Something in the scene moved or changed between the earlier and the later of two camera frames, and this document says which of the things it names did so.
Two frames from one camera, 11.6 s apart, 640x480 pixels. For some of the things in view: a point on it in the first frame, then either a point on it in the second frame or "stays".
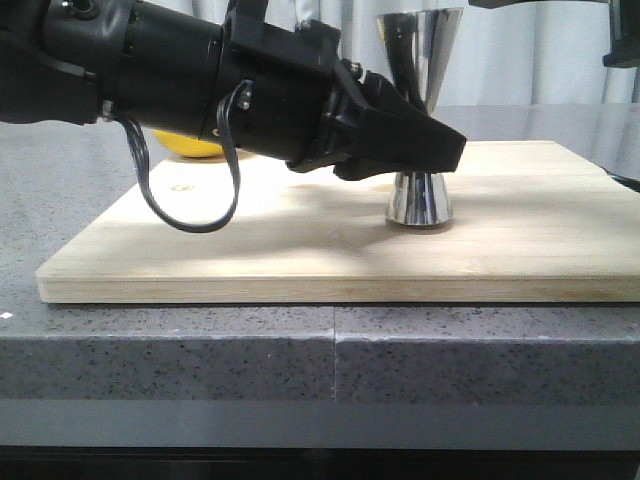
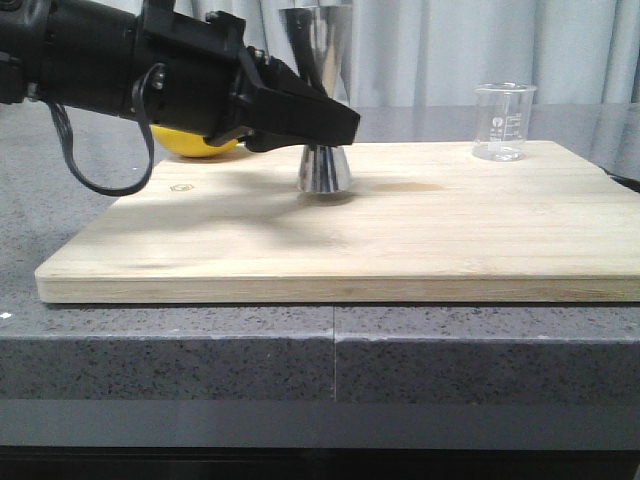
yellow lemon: [187, 145] stays
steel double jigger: [419, 43] to [320, 40]
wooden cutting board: [533, 222] stays
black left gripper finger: [394, 135] to [296, 114]
